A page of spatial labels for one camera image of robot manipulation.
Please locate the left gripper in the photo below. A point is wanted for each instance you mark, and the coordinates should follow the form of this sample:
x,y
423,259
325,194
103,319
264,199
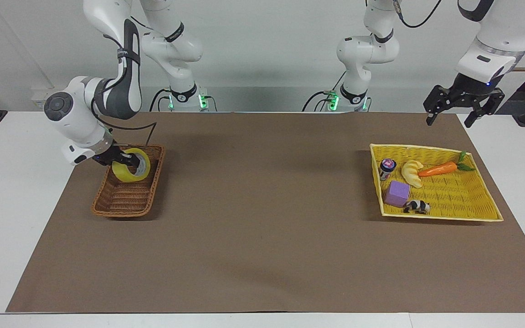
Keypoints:
x,y
474,86

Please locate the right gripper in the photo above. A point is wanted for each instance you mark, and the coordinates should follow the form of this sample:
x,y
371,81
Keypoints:
x,y
106,157

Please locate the yellow tape roll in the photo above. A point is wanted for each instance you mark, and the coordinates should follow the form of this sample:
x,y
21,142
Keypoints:
x,y
128,175

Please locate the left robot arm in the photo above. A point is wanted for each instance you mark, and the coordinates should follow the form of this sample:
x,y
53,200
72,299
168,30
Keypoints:
x,y
362,50

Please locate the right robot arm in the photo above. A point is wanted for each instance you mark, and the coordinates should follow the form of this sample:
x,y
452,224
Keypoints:
x,y
126,86

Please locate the brown wicker basket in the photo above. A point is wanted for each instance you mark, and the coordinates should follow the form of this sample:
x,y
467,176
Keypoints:
x,y
126,200

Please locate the yellow woven basket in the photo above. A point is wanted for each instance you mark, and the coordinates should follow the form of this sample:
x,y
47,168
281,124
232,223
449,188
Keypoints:
x,y
458,196

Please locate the orange toy carrot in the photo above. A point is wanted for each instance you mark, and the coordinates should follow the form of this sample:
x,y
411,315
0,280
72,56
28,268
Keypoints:
x,y
438,170

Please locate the yellow toy banana bunch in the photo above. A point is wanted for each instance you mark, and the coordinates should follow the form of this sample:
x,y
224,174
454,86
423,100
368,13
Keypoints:
x,y
412,174

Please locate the small jar with dark lid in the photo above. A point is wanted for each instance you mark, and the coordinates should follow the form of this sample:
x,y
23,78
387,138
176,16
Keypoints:
x,y
387,169

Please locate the purple cube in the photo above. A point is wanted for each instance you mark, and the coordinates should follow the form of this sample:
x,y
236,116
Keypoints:
x,y
397,193

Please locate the black and white toy cow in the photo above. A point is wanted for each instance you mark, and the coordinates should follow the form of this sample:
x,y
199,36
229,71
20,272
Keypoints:
x,y
415,206

